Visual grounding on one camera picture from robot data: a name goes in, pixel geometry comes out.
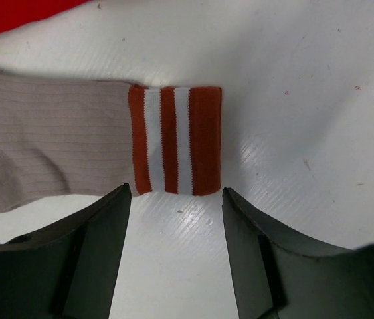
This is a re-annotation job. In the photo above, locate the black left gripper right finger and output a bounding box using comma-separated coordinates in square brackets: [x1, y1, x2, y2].
[223, 188, 374, 318]

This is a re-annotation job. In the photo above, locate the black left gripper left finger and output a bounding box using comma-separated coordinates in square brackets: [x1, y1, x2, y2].
[0, 184, 132, 318]

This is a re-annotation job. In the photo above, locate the red sock with white print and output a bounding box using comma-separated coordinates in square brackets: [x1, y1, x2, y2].
[0, 0, 86, 33]

